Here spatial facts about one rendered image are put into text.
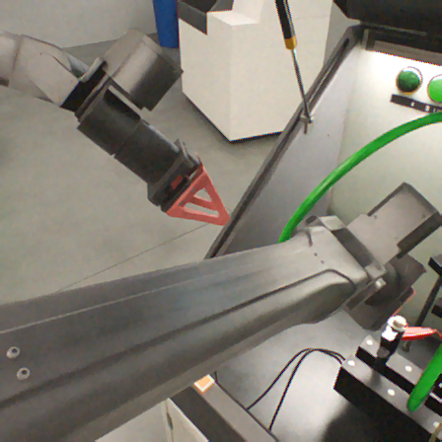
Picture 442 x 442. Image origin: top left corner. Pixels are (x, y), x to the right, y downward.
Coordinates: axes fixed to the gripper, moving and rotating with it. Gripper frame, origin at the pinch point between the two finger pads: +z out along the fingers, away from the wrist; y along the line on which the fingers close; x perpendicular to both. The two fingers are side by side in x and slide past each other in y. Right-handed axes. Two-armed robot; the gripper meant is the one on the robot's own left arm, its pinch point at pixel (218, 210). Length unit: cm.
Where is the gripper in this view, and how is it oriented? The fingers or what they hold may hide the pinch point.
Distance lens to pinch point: 52.0
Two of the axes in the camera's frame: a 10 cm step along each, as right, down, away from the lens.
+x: -6.7, 7.1, 2.1
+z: 7.2, 5.6, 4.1
